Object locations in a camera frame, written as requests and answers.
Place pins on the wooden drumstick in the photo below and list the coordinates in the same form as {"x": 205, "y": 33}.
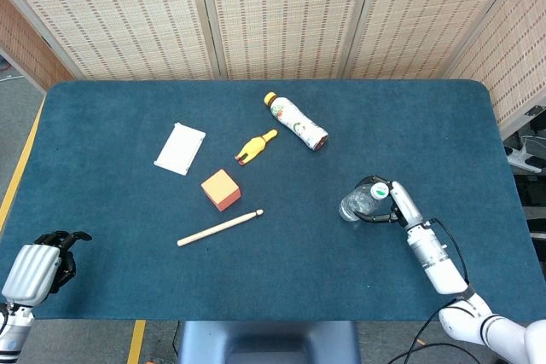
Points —
{"x": 217, "y": 228}

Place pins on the black equipment box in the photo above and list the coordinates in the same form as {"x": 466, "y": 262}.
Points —
{"x": 531, "y": 191}

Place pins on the bamboo folding screen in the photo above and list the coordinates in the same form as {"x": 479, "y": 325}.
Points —
{"x": 281, "y": 14}

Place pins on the yellow-capped tea bottle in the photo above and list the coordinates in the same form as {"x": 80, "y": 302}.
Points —
{"x": 296, "y": 123}

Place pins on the orange cube block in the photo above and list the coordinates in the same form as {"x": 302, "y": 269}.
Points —
{"x": 219, "y": 189}

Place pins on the white plastic tray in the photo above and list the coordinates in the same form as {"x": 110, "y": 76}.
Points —
{"x": 179, "y": 148}

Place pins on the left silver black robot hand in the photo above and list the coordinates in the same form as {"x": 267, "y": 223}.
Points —
{"x": 30, "y": 270}

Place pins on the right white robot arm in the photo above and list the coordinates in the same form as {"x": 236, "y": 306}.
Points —
{"x": 443, "y": 266}

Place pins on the yellow rubber chicken toy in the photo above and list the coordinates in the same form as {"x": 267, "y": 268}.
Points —
{"x": 253, "y": 148}

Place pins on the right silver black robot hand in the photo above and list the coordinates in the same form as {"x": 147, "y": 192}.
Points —
{"x": 407, "y": 207}

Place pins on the white power strip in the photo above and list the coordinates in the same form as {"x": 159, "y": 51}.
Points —
{"x": 521, "y": 158}

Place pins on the transparent water bottle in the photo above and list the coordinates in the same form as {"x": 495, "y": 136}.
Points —
{"x": 356, "y": 204}

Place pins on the blue table cloth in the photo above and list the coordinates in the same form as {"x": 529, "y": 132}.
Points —
{"x": 298, "y": 274}

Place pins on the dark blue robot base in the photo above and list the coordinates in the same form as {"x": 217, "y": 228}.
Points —
{"x": 268, "y": 344}

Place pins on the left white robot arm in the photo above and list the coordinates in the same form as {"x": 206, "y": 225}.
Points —
{"x": 12, "y": 330}

